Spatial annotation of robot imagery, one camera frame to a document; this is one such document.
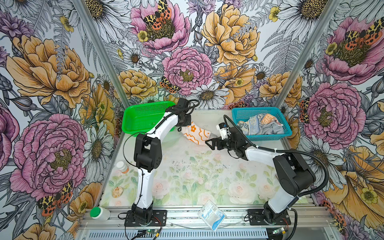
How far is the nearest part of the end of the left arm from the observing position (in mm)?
729

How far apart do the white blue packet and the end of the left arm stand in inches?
17.8

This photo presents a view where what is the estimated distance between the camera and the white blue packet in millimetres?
740
